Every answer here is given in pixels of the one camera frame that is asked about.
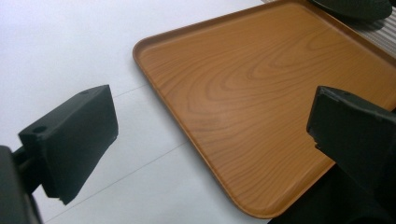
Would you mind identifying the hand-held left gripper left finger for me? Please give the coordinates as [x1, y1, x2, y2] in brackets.
[18, 84, 120, 206]

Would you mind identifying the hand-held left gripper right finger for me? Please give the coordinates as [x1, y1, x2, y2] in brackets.
[305, 85, 396, 200]

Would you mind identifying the wooden tray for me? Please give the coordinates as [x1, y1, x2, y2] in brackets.
[132, 0, 396, 219]

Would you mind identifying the black plate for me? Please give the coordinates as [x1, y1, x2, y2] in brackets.
[306, 0, 394, 21]

